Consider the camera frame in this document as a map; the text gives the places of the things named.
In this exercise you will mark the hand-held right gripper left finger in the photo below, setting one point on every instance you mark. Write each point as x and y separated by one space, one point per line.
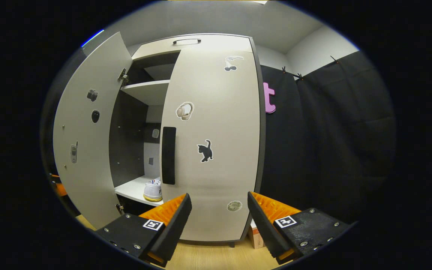
176 221

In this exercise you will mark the white shoe cabinet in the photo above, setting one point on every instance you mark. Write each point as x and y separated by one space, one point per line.
129 142

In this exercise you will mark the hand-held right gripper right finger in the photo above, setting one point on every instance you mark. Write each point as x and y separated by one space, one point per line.
265 225

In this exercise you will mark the white shoe yellow sole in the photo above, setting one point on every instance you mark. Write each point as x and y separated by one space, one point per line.
153 191

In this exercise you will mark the white cabinet door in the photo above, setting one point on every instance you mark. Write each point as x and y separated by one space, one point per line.
223 123
88 150

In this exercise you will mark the narrow ceiling light strip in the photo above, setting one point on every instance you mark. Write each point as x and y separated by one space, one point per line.
92 38

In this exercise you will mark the white and red book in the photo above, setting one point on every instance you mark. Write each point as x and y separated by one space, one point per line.
255 236

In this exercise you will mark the white cabinet drawer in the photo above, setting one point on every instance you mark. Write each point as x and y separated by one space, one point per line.
216 43

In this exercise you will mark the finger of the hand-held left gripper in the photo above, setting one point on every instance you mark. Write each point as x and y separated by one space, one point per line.
59 187

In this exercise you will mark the white cabinet shelf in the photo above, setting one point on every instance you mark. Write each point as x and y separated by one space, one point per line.
133 191
148 92

